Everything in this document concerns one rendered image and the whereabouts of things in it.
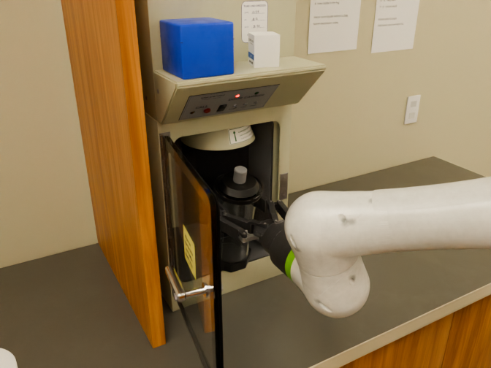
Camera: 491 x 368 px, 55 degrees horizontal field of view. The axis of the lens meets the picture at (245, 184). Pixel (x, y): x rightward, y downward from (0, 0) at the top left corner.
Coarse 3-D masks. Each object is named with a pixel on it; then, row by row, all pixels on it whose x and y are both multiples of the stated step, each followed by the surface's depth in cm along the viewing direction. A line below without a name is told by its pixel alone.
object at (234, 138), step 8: (232, 128) 105; (240, 128) 106; (248, 128) 109; (192, 136) 106; (200, 136) 105; (208, 136) 104; (216, 136) 104; (224, 136) 104; (232, 136) 105; (240, 136) 106; (248, 136) 108; (192, 144) 106; (200, 144) 105; (208, 144) 104; (216, 144) 104; (224, 144) 104; (232, 144) 105; (240, 144) 106; (248, 144) 108
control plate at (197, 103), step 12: (192, 96) 84; (204, 96) 86; (216, 96) 87; (228, 96) 89; (240, 96) 91; (252, 96) 93; (264, 96) 95; (192, 108) 88; (204, 108) 90; (216, 108) 92; (228, 108) 94; (240, 108) 96; (252, 108) 98
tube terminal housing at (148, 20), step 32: (160, 0) 84; (192, 0) 87; (224, 0) 90; (256, 0) 93; (288, 0) 97; (288, 32) 99; (160, 64) 88; (160, 128) 93; (192, 128) 97; (224, 128) 100; (288, 128) 109; (160, 160) 96; (288, 160) 112; (160, 192) 100; (160, 224) 106; (160, 256) 111; (224, 288) 118
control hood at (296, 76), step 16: (240, 64) 93; (288, 64) 93; (304, 64) 93; (320, 64) 93; (160, 80) 86; (176, 80) 80; (192, 80) 81; (208, 80) 82; (224, 80) 83; (240, 80) 85; (256, 80) 87; (272, 80) 90; (288, 80) 92; (304, 80) 95; (160, 96) 87; (176, 96) 82; (272, 96) 96; (288, 96) 99; (160, 112) 89; (176, 112) 88
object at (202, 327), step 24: (168, 144) 88; (168, 168) 92; (192, 168) 76; (192, 192) 76; (192, 216) 79; (192, 240) 82; (216, 240) 70; (216, 264) 71; (192, 288) 88; (216, 288) 73; (192, 312) 92; (216, 312) 75; (192, 336) 96; (216, 336) 77; (216, 360) 79
